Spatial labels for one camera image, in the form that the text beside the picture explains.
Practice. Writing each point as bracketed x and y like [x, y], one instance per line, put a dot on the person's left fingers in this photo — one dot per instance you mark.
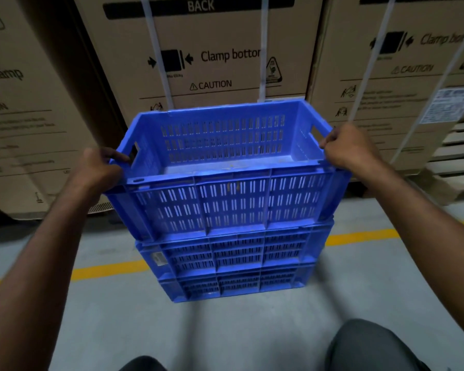
[116, 155]

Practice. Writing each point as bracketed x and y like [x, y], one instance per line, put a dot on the wooden pallet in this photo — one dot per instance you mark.
[454, 166]

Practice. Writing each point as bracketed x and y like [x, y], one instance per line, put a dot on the person's right forearm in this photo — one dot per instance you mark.
[425, 235]

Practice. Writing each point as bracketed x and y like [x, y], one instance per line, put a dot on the large printed cardboard box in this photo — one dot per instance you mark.
[413, 100]
[216, 38]
[27, 111]

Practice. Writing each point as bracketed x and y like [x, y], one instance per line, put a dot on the blue slotted plastic crate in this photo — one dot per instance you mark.
[239, 283]
[232, 200]
[236, 253]

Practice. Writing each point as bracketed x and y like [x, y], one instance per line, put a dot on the white paper shipping label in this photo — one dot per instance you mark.
[450, 105]

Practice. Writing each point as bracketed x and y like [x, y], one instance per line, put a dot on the person's left forearm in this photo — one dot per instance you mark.
[34, 274]

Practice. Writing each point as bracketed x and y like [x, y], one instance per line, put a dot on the person's right fingers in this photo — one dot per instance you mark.
[330, 139]

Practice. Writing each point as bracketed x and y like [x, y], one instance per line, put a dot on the person's leg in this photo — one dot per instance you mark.
[143, 365]
[371, 347]

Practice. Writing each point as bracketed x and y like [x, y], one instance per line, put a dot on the person's right hand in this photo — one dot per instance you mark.
[352, 148]

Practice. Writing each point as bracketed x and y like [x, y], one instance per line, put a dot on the person's right leg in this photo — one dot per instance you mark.
[371, 347]

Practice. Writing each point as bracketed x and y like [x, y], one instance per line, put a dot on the person's left hand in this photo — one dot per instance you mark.
[94, 173]

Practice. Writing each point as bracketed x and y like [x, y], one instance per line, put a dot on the person's left leg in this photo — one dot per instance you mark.
[143, 365]

